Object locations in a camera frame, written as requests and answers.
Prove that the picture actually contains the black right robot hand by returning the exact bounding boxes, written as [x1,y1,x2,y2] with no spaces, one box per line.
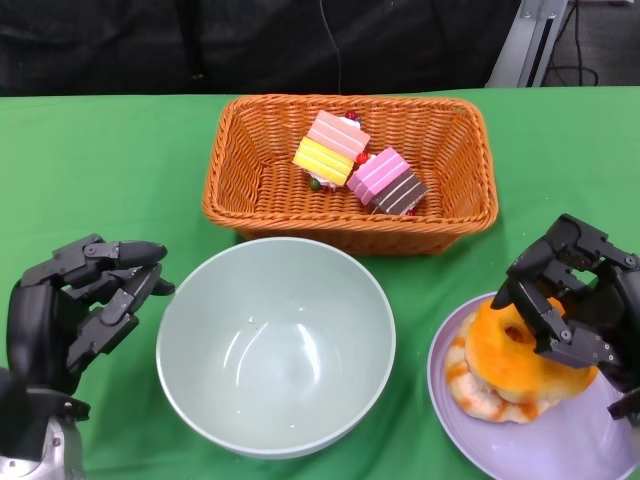
[490,213,640,396]

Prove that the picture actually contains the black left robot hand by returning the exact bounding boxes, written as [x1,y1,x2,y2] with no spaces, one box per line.
[7,233,176,396]

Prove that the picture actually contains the orange oval bread loaf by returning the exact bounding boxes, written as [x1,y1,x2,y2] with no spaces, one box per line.
[463,298,600,404]

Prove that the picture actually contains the orange striped ring bread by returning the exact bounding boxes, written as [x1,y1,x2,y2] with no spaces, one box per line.
[443,314,554,424]

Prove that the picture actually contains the pale green bowl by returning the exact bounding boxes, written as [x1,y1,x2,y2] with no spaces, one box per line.
[155,237,397,460]

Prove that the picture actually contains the lavender plate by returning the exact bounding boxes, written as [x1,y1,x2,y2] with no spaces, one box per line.
[427,292,639,480]

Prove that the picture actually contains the chocolate layered cake slice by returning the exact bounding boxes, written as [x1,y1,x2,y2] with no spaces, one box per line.
[369,172,430,217]

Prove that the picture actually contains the magenta pink cake slice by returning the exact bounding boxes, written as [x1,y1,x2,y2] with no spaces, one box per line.
[346,147,412,206]

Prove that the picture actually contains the orange wicker basket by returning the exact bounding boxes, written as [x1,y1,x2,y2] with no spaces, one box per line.
[201,93,500,257]

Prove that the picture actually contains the pink yellow striped cake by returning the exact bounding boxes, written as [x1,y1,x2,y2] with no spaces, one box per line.
[292,110,371,194]

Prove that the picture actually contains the grey metal stand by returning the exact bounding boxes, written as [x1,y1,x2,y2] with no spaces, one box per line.
[484,0,569,89]

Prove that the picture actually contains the black backdrop cloth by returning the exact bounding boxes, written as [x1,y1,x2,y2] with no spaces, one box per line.
[0,0,521,97]

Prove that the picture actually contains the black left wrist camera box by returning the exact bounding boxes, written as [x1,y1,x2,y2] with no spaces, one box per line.
[0,367,92,461]

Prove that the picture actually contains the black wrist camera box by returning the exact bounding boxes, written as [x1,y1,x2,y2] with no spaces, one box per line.
[607,389,640,426]
[0,367,92,461]

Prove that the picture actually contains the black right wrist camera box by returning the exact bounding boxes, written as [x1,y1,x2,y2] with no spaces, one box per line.
[607,389,640,426]

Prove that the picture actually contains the black floor cables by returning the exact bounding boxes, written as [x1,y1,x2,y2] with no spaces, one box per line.
[544,0,599,87]

